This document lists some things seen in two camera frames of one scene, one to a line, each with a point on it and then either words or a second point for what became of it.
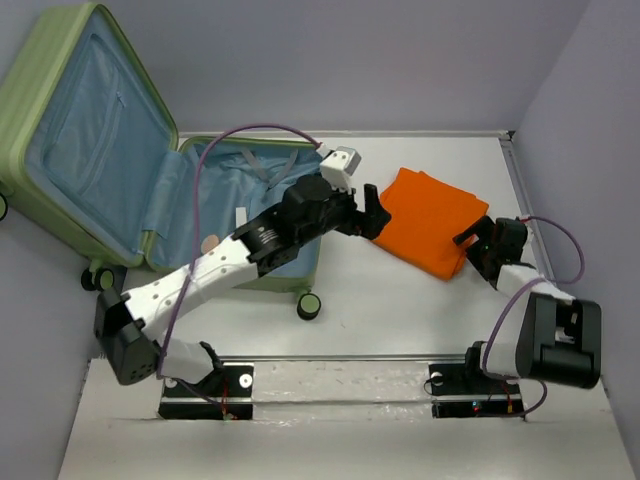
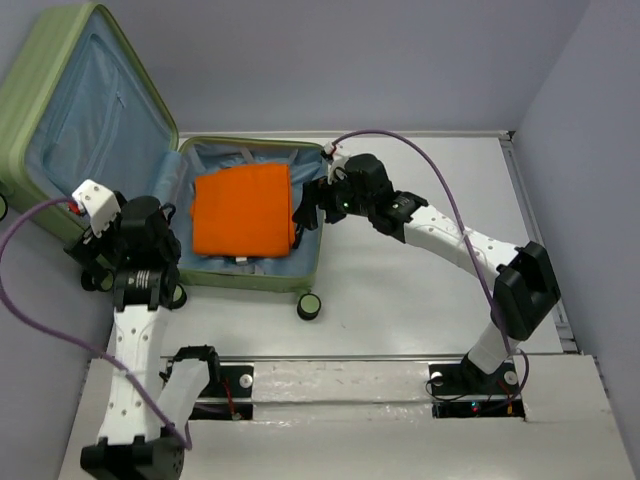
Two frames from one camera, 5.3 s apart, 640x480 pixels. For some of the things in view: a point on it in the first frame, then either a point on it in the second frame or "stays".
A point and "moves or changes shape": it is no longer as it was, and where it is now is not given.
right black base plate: (465, 390) stays
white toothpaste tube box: (240, 217) moves or changes shape
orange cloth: (426, 214) to (243, 211)
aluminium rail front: (345, 357) stays
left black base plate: (225, 394) stays
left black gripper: (368, 223) to (87, 247)
